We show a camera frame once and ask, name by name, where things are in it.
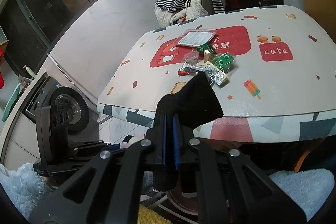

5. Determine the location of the black knit glove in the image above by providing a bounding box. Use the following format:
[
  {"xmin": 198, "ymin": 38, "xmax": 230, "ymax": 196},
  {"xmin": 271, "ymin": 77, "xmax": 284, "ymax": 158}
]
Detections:
[{"xmin": 146, "ymin": 72, "xmax": 223, "ymax": 192}]

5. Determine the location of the green frog toy package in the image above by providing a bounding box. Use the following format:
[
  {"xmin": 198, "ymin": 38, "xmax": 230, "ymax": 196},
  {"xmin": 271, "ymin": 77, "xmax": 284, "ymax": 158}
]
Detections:
[{"xmin": 204, "ymin": 52, "xmax": 235, "ymax": 86}]

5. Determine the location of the brown round trash bin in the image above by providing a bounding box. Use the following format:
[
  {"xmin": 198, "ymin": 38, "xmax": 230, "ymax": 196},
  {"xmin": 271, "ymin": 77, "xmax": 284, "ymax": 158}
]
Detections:
[{"xmin": 166, "ymin": 181, "xmax": 198, "ymax": 215}]

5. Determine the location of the light blue fleece sleeve left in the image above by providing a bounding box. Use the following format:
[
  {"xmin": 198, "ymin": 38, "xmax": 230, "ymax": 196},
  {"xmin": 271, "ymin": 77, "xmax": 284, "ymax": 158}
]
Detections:
[{"xmin": 0, "ymin": 163, "xmax": 53, "ymax": 220}]

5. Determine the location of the light blue fleece sleeve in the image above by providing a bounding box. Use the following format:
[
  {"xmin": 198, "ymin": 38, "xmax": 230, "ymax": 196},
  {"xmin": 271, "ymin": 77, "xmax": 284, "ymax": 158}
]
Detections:
[
  {"xmin": 0, "ymin": 163, "xmax": 53, "ymax": 220},
  {"xmin": 269, "ymin": 168, "xmax": 335, "ymax": 221}
]

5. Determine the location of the front-load washing machine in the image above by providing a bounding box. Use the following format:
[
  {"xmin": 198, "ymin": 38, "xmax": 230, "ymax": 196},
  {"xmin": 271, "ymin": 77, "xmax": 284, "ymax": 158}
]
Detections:
[{"xmin": 23, "ymin": 75, "xmax": 98, "ymax": 138}]

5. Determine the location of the light blue fleece sleeve right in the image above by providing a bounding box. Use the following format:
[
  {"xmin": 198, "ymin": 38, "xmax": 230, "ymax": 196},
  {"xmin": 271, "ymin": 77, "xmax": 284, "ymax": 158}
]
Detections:
[{"xmin": 269, "ymin": 168, "xmax": 335, "ymax": 221}]

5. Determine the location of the patterned foam play mat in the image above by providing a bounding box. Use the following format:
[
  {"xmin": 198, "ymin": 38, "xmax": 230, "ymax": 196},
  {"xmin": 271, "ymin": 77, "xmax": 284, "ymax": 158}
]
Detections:
[{"xmin": 97, "ymin": 6, "xmax": 335, "ymax": 143}]

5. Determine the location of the red white snack tube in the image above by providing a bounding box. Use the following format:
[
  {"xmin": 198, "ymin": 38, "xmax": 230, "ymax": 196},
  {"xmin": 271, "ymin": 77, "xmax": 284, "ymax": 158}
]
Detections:
[{"xmin": 178, "ymin": 67, "xmax": 198, "ymax": 76}]

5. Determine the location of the green gold snack wrapper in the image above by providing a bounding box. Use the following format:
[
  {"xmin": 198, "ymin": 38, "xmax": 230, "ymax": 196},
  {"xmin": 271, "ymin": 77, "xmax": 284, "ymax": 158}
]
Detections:
[{"xmin": 196, "ymin": 42, "xmax": 220, "ymax": 63}]

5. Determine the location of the clear crumpled plastic wrapper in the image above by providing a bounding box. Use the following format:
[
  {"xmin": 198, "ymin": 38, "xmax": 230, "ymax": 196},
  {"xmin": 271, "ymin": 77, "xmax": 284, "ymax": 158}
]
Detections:
[{"xmin": 182, "ymin": 51, "xmax": 199, "ymax": 65}]

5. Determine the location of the white fleece garment pile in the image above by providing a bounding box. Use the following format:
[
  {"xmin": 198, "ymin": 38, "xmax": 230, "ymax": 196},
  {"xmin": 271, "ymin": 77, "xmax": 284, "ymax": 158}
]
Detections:
[{"xmin": 154, "ymin": 0, "xmax": 226, "ymax": 27}]

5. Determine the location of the black tracking camera box left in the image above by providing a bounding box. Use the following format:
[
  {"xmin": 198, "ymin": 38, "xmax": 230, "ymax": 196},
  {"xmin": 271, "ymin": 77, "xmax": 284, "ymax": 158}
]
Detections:
[{"xmin": 36, "ymin": 104, "xmax": 70, "ymax": 165}]

